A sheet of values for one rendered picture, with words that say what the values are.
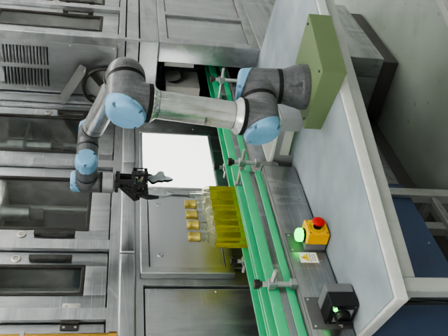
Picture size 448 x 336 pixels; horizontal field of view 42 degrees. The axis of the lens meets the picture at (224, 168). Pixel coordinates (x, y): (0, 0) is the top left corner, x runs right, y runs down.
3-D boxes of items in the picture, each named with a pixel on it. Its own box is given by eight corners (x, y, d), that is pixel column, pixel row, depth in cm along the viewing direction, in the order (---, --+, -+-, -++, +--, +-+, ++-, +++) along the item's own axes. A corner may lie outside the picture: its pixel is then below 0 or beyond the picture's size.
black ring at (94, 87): (125, 103, 293) (82, 101, 289) (127, 65, 280) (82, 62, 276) (125, 108, 289) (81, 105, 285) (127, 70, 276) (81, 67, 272)
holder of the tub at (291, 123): (279, 153, 243) (261, 152, 241) (293, 95, 227) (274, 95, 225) (288, 178, 229) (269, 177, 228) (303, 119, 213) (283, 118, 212)
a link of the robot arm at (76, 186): (69, 184, 200) (70, 196, 207) (101, 185, 202) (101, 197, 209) (71, 165, 204) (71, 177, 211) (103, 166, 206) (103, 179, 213)
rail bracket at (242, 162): (254, 183, 227) (223, 181, 224) (262, 147, 217) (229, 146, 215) (255, 187, 224) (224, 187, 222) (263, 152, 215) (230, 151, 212)
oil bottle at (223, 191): (253, 197, 231) (199, 195, 227) (255, 186, 227) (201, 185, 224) (255, 207, 226) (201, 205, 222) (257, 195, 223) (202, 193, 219)
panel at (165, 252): (209, 139, 282) (138, 135, 275) (210, 134, 280) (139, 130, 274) (234, 279, 211) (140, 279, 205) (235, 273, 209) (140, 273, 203)
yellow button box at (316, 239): (321, 235, 190) (299, 235, 189) (326, 218, 186) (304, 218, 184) (326, 251, 185) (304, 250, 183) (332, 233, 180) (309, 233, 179)
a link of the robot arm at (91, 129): (115, 35, 174) (71, 126, 209) (113, 62, 168) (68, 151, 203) (151, 46, 178) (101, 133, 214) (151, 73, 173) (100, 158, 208)
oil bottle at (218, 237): (263, 238, 212) (205, 237, 208) (265, 227, 209) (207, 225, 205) (265, 249, 208) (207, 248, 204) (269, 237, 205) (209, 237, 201)
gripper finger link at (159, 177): (175, 173, 211) (149, 177, 209) (173, 181, 216) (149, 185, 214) (172, 166, 213) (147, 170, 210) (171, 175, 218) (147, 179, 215)
